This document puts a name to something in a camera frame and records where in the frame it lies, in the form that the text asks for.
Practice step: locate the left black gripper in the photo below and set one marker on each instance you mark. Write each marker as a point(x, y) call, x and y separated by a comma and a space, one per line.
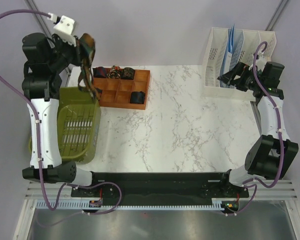
point(76, 50)

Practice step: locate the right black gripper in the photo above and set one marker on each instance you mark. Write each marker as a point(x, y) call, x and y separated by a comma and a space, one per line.
point(245, 71)

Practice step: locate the floral brown green tie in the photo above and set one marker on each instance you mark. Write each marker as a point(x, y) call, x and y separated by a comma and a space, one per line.
point(87, 52)

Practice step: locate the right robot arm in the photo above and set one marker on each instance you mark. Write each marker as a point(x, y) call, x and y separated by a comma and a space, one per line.
point(272, 154)

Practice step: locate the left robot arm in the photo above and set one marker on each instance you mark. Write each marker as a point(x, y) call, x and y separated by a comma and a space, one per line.
point(46, 59)

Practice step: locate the blue paper folder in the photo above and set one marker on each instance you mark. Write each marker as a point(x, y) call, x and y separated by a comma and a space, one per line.
point(233, 49)

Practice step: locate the rolled navy red tie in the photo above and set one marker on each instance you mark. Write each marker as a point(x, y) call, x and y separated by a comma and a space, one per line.
point(100, 72)

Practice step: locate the white plastic file organizer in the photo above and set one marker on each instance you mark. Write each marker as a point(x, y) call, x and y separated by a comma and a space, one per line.
point(225, 48)

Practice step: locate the rolled multicolour patterned tie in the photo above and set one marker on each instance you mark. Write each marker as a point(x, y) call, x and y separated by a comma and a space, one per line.
point(114, 72)

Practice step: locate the wooden compartment tray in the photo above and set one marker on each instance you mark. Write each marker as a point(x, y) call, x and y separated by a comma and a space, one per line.
point(116, 93)

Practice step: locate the olive green plastic basket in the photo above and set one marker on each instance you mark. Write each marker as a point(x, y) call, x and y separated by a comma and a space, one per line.
point(68, 128)

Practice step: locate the rolled dark gold tie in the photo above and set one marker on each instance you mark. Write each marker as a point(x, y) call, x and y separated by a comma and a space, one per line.
point(128, 73)

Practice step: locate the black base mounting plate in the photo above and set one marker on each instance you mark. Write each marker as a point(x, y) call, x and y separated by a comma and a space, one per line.
point(161, 188)

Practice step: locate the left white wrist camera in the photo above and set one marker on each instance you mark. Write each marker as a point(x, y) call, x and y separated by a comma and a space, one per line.
point(65, 28)

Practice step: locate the aluminium rail frame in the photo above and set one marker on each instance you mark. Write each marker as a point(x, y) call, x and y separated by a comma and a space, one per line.
point(266, 214)

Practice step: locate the white slotted cable duct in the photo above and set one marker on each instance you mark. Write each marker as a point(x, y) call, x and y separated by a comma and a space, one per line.
point(140, 205)

